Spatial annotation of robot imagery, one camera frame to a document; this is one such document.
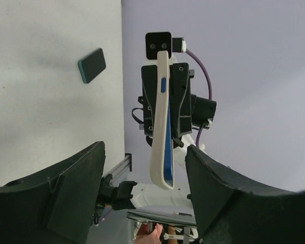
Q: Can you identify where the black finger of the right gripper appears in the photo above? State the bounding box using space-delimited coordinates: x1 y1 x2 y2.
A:
170 63 192 135
141 65 157 136

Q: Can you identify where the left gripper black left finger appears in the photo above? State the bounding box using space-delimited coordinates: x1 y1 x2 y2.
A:
0 141 105 243

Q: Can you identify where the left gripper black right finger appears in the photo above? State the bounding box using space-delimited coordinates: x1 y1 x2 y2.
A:
185 145 305 243

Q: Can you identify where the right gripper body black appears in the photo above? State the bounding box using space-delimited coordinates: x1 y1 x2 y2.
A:
172 94 217 147

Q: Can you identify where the teal phone black screen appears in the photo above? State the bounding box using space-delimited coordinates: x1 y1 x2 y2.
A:
77 48 106 84

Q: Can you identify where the blue phone black screen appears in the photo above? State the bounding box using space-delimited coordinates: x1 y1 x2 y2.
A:
160 76 175 189

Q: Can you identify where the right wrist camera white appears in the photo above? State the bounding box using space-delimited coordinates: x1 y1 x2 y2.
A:
145 32 187 60

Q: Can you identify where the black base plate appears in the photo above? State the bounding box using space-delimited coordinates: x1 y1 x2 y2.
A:
127 209 196 227

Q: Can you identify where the aluminium front rail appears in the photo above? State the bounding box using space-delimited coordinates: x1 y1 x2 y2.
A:
104 153 132 186

